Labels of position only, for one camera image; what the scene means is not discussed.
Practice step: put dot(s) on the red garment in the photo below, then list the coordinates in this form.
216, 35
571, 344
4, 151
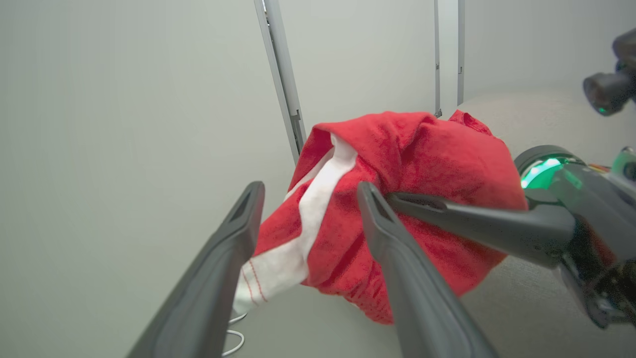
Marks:
422, 159

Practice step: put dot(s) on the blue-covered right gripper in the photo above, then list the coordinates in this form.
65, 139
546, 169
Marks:
601, 219

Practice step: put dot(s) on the grey partition post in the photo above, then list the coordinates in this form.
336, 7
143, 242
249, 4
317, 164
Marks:
437, 54
460, 49
285, 79

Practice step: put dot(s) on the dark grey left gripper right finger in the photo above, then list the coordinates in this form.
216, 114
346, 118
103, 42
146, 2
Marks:
422, 308

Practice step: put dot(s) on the white partition panel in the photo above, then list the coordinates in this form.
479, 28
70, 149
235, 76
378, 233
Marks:
536, 44
362, 54
124, 124

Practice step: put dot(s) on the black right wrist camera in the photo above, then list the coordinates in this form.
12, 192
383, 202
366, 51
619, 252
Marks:
608, 92

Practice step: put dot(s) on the grey fabric sofa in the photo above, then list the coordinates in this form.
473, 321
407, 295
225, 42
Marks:
546, 119

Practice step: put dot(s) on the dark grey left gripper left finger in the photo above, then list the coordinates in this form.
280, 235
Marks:
198, 298

